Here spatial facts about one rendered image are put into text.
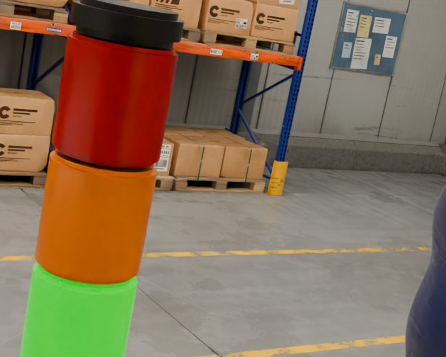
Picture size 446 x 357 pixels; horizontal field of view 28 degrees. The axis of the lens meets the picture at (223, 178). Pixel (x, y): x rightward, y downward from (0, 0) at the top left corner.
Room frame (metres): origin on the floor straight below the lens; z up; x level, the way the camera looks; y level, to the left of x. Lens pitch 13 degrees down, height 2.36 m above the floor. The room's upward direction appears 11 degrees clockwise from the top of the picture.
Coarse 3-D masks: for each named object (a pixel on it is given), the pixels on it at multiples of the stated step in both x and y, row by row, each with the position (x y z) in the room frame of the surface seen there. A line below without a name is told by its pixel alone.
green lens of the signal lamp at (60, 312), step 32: (32, 288) 0.39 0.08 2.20; (64, 288) 0.38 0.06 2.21; (96, 288) 0.38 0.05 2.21; (128, 288) 0.39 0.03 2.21; (32, 320) 0.38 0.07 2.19; (64, 320) 0.37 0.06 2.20; (96, 320) 0.38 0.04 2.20; (128, 320) 0.39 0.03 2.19; (32, 352) 0.38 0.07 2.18; (64, 352) 0.37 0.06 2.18; (96, 352) 0.38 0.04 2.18
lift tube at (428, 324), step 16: (432, 240) 1.26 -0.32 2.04; (432, 272) 1.22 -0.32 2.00; (432, 288) 1.20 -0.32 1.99; (416, 304) 1.23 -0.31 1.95; (432, 304) 1.19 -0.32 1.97; (416, 320) 1.21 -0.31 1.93; (432, 320) 1.18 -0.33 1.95; (416, 336) 1.21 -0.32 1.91; (432, 336) 1.17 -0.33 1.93; (416, 352) 1.21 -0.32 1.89; (432, 352) 1.17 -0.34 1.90
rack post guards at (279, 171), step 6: (276, 162) 9.95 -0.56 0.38; (282, 162) 9.96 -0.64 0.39; (276, 168) 9.94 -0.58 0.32; (282, 168) 9.97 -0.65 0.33; (276, 174) 9.94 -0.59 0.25; (282, 174) 9.98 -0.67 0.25; (270, 180) 9.97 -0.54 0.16; (276, 180) 9.94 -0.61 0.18; (282, 180) 9.99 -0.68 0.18; (270, 186) 9.95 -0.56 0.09; (276, 186) 9.95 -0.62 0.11; (282, 186) 10.01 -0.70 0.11; (270, 192) 9.94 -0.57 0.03; (276, 192) 9.96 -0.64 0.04
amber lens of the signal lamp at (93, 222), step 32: (64, 160) 0.38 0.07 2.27; (64, 192) 0.38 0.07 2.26; (96, 192) 0.37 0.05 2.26; (128, 192) 0.38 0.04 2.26; (64, 224) 0.38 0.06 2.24; (96, 224) 0.37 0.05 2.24; (128, 224) 0.38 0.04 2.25; (64, 256) 0.38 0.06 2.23; (96, 256) 0.38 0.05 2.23; (128, 256) 0.38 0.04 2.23
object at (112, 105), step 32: (64, 64) 0.39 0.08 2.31; (96, 64) 0.37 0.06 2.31; (128, 64) 0.38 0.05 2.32; (160, 64) 0.38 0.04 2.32; (64, 96) 0.38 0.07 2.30; (96, 96) 0.37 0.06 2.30; (128, 96) 0.38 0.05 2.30; (160, 96) 0.39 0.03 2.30; (64, 128) 0.38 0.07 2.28; (96, 128) 0.37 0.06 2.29; (128, 128) 0.38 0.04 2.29; (160, 128) 0.39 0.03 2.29; (96, 160) 0.37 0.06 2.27; (128, 160) 0.38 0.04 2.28
